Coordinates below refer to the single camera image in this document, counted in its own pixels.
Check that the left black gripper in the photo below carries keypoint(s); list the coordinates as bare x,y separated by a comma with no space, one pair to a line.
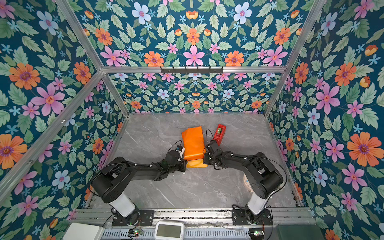
184,163

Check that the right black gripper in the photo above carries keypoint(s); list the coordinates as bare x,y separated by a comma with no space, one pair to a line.
205,161

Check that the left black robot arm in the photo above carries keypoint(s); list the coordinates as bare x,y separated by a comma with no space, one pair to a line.
111,182

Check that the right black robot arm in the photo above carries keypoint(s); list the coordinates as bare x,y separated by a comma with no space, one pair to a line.
261,173

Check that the red tape dispenser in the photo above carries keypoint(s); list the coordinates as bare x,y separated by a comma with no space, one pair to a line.
218,138

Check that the white round clock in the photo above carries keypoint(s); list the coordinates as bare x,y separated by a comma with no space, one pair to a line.
247,184

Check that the white display device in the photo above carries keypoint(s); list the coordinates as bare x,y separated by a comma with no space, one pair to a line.
169,230

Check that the green mat bottom right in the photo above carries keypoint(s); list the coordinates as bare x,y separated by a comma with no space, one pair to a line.
299,232

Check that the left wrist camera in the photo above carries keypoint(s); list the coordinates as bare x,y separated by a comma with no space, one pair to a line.
181,150

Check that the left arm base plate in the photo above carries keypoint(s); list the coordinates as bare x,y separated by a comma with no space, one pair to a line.
143,218

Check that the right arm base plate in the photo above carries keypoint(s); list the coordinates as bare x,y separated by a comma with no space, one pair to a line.
243,218

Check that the black hook rail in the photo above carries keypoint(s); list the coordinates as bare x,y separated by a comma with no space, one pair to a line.
191,70

